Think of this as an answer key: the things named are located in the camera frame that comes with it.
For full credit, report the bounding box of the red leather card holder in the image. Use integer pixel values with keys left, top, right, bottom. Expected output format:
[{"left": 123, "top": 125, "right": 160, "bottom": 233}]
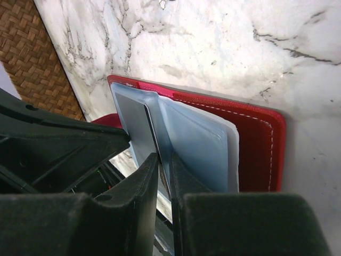
[{"left": 96, "top": 75, "right": 286, "bottom": 193}]

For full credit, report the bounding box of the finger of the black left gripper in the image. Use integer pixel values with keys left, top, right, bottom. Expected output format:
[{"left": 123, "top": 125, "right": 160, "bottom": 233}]
[{"left": 1, "top": 90, "right": 130, "bottom": 194}]

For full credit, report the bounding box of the brown wicker basket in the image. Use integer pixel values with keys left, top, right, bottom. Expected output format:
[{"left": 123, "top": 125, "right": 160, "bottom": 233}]
[{"left": 1, "top": 1, "right": 85, "bottom": 121}]

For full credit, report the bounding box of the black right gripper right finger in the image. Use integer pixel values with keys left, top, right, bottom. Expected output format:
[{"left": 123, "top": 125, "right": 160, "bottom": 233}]
[{"left": 169, "top": 154, "right": 331, "bottom": 255}]

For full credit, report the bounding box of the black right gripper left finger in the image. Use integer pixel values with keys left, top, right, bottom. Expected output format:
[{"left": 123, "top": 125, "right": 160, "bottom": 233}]
[{"left": 1, "top": 153, "right": 158, "bottom": 255}]

